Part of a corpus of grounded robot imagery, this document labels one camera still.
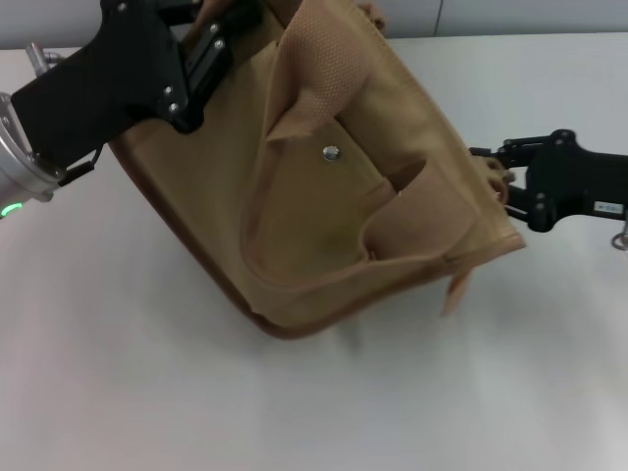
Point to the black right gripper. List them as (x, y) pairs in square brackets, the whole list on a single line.
[(574, 181)]

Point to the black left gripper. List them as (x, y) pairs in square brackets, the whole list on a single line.
[(108, 83)]

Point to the khaki fabric food bag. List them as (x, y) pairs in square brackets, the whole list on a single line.
[(343, 221)]

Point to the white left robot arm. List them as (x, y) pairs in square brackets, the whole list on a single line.
[(17, 162)]

